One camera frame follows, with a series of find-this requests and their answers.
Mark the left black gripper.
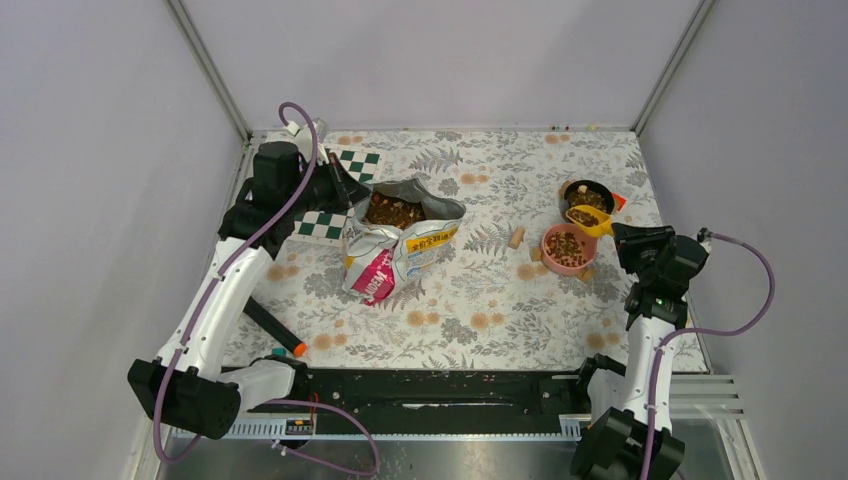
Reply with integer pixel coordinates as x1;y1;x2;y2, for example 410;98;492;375
285;152;371;217

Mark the yellow plastic scoop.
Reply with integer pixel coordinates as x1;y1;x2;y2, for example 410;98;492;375
565;205;613;238

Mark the cat food bag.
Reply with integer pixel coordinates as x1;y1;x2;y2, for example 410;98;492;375
341;178;466;305

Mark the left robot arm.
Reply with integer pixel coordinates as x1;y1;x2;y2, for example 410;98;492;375
128;141;370;439

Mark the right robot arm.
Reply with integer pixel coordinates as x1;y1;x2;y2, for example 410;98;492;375
570;222;709;479

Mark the orange red small object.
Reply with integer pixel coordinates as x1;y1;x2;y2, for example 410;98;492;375
612;193;626;212

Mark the green white chessboard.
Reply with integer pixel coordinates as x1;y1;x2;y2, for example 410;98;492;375
292;144;385;246

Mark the wooden block near bowl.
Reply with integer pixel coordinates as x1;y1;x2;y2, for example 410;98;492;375
578;266;596;283

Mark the black empty bowl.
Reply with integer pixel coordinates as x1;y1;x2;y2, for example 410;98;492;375
558;180;618;218

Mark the pink bowl with kibble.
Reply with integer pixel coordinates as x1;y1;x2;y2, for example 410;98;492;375
540;223;598;277

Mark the wooden cork cylinder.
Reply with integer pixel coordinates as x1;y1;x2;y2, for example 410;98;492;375
508;227;526;249

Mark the black marker orange cap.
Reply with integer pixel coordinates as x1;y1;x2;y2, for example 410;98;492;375
243;297;308;358

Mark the floral tablecloth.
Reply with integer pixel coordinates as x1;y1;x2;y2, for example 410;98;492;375
254;131;662;371

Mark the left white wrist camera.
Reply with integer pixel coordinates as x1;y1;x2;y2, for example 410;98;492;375
283;118;329;165

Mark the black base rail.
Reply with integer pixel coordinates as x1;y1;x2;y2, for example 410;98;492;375
246;367;637;439

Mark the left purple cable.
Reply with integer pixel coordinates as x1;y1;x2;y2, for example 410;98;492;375
152;101;319;465

